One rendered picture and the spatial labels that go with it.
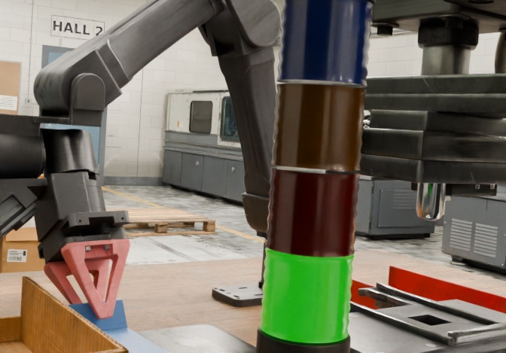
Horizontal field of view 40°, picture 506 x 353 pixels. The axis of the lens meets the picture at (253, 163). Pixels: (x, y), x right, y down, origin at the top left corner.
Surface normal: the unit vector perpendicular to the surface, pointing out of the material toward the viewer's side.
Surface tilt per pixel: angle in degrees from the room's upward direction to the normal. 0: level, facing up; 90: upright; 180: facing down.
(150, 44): 92
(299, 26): 104
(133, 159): 90
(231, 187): 90
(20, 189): 60
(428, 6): 90
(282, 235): 76
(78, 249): 81
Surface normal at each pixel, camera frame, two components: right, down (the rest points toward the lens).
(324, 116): -0.01, 0.29
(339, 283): 0.61, -0.16
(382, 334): 0.07, -1.00
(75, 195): 0.53, -0.42
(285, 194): -0.66, -0.26
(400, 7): -0.83, -0.03
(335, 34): 0.15, -0.18
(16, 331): 0.56, 0.08
